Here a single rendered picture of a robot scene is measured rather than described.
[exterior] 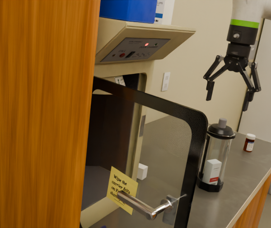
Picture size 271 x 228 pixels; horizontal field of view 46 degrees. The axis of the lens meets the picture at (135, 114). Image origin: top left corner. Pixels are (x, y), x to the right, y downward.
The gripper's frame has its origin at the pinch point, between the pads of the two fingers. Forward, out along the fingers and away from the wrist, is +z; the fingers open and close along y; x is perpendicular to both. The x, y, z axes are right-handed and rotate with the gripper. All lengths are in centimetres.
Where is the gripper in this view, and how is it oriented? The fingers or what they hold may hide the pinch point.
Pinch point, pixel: (226, 102)
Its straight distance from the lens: 118.3
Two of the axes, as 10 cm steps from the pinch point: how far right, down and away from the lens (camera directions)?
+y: 7.9, 2.8, -5.4
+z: -1.3, 9.4, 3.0
